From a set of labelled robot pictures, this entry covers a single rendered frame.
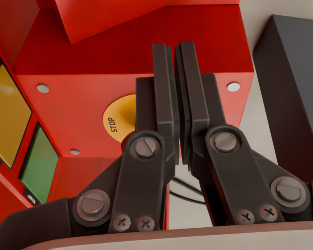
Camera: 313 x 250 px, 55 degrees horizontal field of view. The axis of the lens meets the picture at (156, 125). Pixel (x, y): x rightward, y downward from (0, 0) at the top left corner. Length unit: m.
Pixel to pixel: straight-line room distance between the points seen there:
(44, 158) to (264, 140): 1.53
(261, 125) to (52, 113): 1.42
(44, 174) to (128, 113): 0.08
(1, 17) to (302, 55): 0.83
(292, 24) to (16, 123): 1.02
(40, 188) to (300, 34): 0.97
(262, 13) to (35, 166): 1.00
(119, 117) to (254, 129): 1.41
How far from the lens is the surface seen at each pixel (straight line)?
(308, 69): 0.98
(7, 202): 0.38
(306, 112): 0.85
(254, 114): 1.52
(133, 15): 0.24
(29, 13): 0.44
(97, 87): 0.21
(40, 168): 0.25
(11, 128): 0.21
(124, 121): 0.23
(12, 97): 0.21
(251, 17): 1.14
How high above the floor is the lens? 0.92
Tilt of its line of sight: 37 degrees down
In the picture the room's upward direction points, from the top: 177 degrees counter-clockwise
